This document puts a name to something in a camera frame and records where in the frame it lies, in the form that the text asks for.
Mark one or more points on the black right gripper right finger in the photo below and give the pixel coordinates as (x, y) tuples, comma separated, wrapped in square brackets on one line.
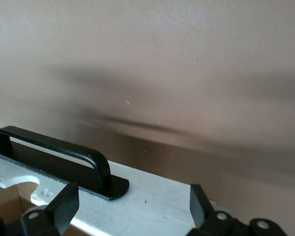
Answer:
[(201, 209)]

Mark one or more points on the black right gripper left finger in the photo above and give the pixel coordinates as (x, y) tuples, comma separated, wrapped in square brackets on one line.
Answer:
[(61, 209)]

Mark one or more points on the wooden drawer with white front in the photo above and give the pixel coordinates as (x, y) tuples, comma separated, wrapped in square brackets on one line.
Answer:
[(147, 196)]

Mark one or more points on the brown table cover mat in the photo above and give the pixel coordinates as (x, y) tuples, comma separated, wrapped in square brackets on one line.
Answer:
[(162, 73)]

